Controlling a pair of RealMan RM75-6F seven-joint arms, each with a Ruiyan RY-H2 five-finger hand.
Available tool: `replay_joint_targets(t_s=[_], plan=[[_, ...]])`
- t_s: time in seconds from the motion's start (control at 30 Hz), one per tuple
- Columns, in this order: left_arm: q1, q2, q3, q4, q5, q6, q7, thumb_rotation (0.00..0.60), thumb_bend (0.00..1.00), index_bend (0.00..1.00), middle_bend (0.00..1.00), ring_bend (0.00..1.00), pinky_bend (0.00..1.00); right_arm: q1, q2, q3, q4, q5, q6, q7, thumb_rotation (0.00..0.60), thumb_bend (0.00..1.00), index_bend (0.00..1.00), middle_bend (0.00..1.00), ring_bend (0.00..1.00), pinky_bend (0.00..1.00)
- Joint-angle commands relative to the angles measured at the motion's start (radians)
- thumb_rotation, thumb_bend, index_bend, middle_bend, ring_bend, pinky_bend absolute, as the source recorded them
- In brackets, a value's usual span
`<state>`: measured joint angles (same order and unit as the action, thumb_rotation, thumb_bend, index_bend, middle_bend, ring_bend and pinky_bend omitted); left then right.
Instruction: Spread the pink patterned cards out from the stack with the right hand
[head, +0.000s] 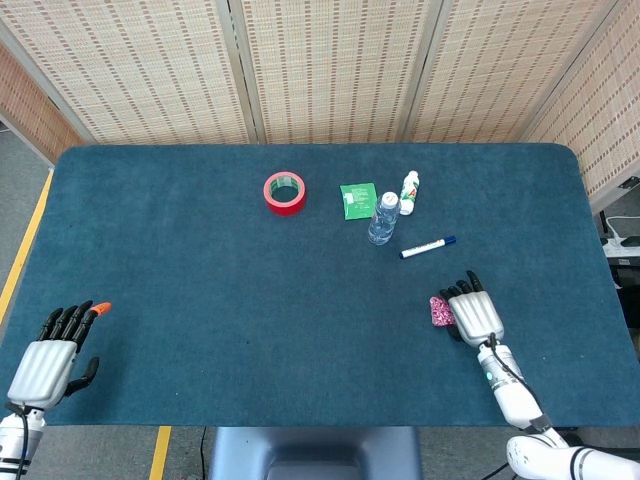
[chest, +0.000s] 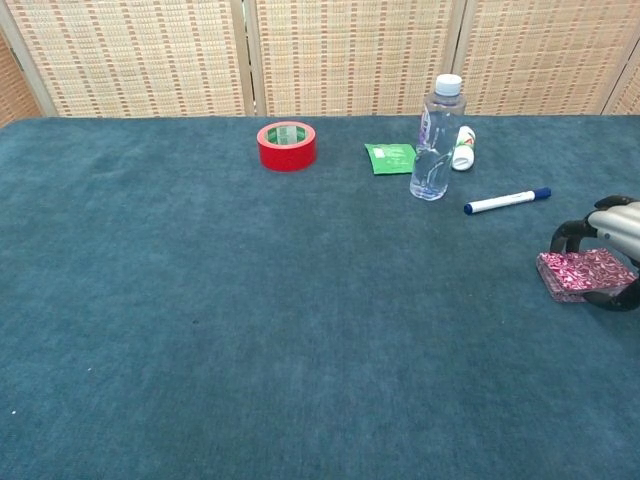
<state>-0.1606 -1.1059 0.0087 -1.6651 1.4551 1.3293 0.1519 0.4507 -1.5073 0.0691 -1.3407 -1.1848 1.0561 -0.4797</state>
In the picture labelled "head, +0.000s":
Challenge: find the small white drink bottle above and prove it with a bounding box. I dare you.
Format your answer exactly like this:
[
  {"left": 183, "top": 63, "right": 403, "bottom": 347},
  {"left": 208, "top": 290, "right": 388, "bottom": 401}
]
[{"left": 399, "top": 170, "right": 420, "bottom": 217}]

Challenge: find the white marker blue cap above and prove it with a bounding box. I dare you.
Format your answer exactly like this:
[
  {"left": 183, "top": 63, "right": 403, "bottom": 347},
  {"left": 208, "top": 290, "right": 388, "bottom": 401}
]
[{"left": 399, "top": 235, "right": 457, "bottom": 260}]

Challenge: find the clear plastic water bottle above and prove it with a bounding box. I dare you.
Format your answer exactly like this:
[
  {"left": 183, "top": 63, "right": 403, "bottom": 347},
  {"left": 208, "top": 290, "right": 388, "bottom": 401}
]
[{"left": 367, "top": 191, "right": 402, "bottom": 247}]

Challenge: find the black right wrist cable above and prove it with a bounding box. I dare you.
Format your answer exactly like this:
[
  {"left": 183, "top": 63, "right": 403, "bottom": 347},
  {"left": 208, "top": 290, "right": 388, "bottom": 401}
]
[{"left": 485, "top": 332, "right": 551, "bottom": 431}]

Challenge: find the pink patterned pouch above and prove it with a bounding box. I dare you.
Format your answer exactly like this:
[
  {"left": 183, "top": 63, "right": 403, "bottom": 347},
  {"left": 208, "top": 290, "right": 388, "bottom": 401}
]
[{"left": 429, "top": 295, "right": 456, "bottom": 330}]

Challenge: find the dark blue robot torso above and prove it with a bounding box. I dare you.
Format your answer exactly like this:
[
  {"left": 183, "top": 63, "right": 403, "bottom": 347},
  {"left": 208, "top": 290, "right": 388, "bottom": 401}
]
[{"left": 207, "top": 426, "right": 424, "bottom": 480}]

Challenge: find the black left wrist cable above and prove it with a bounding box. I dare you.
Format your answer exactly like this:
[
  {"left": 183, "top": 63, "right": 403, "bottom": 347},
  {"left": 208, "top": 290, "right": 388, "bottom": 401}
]
[{"left": 4, "top": 402, "right": 32, "bottom": 480}]

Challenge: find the teal felt table cover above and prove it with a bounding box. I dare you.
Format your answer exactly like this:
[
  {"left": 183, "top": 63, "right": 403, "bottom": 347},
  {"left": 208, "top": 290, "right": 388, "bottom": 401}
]
[{"left": 0, "top": 143, "right": 640, "bottom": 428}]

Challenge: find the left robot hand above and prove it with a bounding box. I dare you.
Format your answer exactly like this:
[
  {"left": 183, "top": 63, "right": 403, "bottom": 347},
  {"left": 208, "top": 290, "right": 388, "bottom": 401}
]
[{"left": 6, "top": 300, "right": 113, "bottom": 409}]

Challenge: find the yellow floor tape strip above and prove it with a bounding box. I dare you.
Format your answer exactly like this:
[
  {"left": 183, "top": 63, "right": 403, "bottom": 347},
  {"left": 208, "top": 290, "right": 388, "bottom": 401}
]
[
  {"left": 148, "top": 425, "right": 173, "bottom": 480},
  {"left": 0, "top": 169, "right": 55, "bottom": 326}
]

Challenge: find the green foil packet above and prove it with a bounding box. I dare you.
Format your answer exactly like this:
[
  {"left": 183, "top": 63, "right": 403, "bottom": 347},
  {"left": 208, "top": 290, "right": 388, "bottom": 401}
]
[{"left": 339, "top": 181, "right": 377, "bottom": 221}]

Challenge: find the white power strip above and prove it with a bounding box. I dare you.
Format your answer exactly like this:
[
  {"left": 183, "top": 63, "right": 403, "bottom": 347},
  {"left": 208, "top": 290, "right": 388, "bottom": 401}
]
[{"left": 602, "top": 234, "right": 640, "bottom": 251}]

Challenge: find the white power cable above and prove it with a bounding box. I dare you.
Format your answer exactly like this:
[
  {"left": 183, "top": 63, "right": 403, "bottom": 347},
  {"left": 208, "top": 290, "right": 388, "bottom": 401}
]
[{"left": 602, "top": 214, "right": 640, "bottom": 239}]

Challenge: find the red tape roll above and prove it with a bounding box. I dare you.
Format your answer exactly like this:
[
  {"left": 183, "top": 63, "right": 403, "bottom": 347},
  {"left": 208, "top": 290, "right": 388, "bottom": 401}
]
[{"left": 263, "top": 170, "right": 308, "bottom": 218}]

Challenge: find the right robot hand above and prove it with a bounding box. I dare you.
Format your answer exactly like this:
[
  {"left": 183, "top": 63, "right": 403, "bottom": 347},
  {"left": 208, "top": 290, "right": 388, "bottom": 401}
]
[{"left": 438, "top": 270, "right": 505, "bottom": 347}]

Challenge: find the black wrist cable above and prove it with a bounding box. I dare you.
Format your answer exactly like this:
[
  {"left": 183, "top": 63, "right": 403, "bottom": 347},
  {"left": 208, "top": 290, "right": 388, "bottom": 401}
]
[
  {"left": 4, "top": 402, "right": 32, "bottom": 480},
  {"left": 485, "top": 332, "right": 551, "bottom": 431}
]

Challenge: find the woven bamboo screen panel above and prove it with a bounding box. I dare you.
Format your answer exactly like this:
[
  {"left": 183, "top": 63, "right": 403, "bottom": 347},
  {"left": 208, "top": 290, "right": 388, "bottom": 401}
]
[
  {"left": 227, "top": 0, "right": 446, "bottom": 145},
  {"left": 0, "top": 0, "right": 259, "bottom": 146},
  {"left": 519, "top": 0, "right": 640, "bottom": 214},
  {"left": 399, "top": 0, "right": 626, "bottom": 144},
  {"left": 0, "top": 42, "right": 84, "bottom": 166}
]

